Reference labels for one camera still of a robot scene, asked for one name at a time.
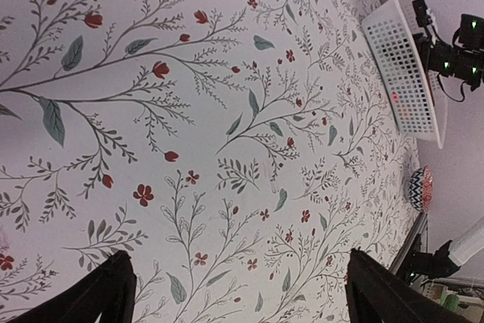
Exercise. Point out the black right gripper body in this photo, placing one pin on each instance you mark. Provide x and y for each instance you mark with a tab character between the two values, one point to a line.
451	60

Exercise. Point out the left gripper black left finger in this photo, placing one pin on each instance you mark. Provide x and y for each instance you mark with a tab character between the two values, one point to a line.
107	294

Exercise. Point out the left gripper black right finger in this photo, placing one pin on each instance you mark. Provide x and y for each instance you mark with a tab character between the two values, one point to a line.
374	294

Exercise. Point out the white perforated plastic basket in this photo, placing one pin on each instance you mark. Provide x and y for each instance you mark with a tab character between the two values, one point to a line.
418	104

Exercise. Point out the aluminium front rail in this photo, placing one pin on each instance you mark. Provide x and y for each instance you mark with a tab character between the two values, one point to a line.
412	242

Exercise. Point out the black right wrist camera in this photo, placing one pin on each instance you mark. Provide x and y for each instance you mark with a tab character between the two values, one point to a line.
470	32

